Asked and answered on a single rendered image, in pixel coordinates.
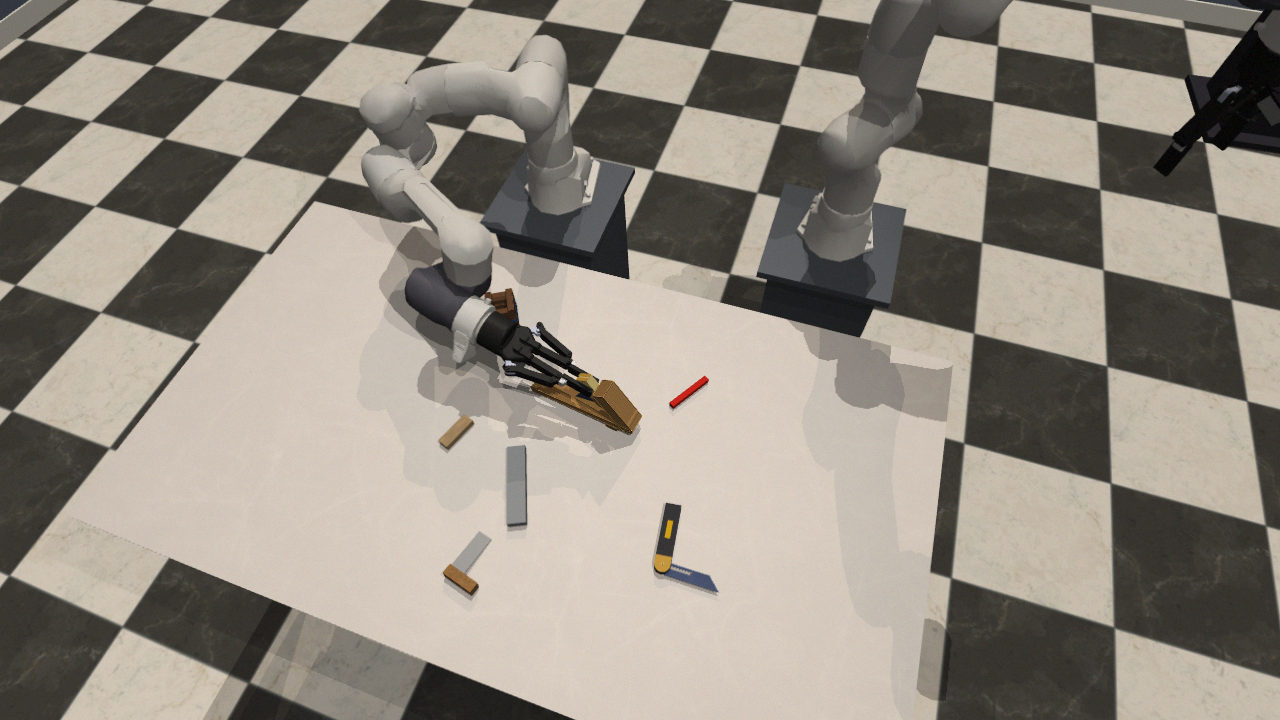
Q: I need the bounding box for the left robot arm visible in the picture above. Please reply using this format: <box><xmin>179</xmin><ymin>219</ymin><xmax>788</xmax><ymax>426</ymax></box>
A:
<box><xmin>796</xmin><ymin>0</ymin><xmax>1280</xmax><ymax>263</ymax></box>

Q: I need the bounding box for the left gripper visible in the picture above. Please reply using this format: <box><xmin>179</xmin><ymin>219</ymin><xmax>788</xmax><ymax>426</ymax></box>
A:
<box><xmin>1153</xmin><ymin>36</ymin><xmax>1280</xmax><ymax>177</ymax></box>

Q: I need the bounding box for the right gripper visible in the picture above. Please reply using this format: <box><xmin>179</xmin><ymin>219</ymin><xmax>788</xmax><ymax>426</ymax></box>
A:
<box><xmin>476</xmin><ymin>311</ymin><xmax>593</xmax><ymax>398</ymax></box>

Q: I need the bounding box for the brown wooden v-shaped frame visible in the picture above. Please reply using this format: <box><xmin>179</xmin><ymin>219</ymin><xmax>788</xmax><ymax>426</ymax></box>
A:
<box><xmin>531</xmin><ymin>380</ymin><xmax>643</xmax><ymax>434</ymax></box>

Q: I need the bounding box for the red rectangular bar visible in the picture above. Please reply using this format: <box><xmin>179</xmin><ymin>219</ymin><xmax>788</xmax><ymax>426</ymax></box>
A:
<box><xmin>669</xmin><ymin>375</ymin><xmax>709</xmax><ymax>409</ymax></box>

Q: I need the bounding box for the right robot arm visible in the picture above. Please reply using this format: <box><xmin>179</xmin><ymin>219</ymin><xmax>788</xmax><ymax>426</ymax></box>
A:
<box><xmin>358</xmin><ymin>35</ymin><xmax>602</xmax><ymax>363</ymax></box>

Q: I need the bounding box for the black sliding bevel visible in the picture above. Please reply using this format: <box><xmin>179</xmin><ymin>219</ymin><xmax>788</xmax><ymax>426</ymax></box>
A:
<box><xmin>654</xmin><ymin>503</ymin><xmax>719</xmax><ymax>593</ymax></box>

